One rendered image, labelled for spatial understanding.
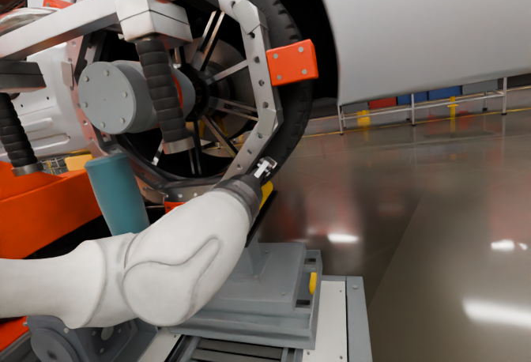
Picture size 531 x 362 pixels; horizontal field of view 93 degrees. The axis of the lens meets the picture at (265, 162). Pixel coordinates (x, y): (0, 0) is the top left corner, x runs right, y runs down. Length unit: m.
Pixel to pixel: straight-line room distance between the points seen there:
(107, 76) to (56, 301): 0.34
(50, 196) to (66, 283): 0.60
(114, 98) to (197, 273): 0.36
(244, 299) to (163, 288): 0.62
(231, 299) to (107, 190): 0.49
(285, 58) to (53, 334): 0.79
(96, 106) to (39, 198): 0.46
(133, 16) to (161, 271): 0.30
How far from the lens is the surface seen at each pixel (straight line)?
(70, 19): 0.52
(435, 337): 1.07
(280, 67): 0.53
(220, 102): 0.69
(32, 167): 0.63
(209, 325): 0.97
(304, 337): 0.87
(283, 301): 0.84
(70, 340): 0.83
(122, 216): 0.66
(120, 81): 0.52
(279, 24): 0.63
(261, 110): 0.54
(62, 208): 0.98
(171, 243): 0.27
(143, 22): 0.39
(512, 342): 1.12
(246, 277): 0.93
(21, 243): 0.94
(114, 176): 0.64
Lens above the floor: 0.80
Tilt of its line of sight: 14 degrees down
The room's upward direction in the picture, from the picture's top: 12 degrees counter-clockwise
